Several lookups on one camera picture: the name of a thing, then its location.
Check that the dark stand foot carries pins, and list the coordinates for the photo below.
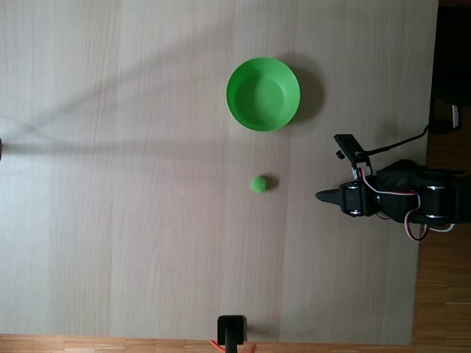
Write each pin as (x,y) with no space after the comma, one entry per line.
(1,149)

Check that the black camera box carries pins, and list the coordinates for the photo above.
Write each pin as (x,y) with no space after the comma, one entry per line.
(347,143)

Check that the green plastic bowl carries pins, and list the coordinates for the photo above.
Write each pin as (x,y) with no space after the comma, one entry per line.
(263,99)

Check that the green pompom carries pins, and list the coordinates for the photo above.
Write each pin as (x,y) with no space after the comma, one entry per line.
(259,184)

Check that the grey metal bracket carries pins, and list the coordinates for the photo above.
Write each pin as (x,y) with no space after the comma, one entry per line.
(456,115)

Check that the black table clamp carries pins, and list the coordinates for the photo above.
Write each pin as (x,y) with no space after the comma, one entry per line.
(231,327)

